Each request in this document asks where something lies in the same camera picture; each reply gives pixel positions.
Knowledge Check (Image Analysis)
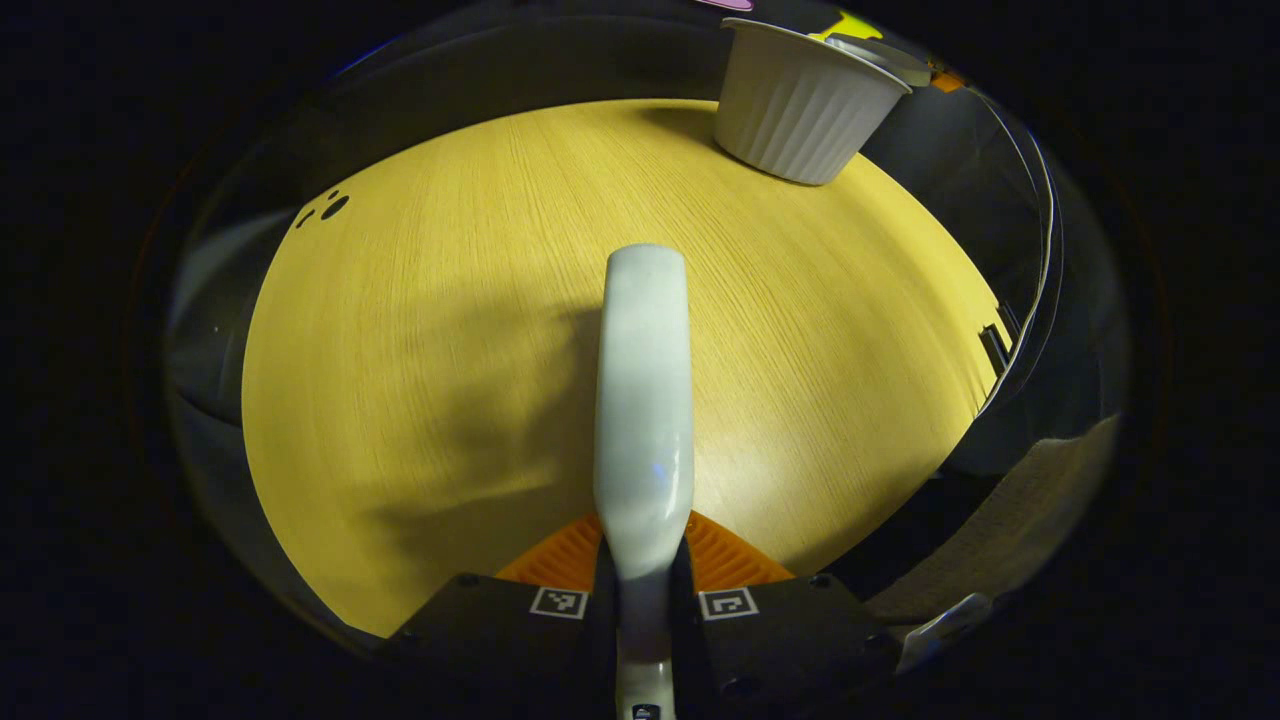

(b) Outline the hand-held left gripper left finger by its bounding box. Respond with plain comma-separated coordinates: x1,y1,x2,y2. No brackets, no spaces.
385,512,619,720

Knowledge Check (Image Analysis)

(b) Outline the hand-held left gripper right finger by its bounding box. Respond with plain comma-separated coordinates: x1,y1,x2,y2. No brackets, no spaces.
675,510,900,720

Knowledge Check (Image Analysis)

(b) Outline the white dustpan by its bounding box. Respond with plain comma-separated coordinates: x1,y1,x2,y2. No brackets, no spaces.
822,32,935,90

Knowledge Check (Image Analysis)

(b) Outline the white ribbed garbage bin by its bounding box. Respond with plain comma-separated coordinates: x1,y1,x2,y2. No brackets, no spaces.
714,17,914,188

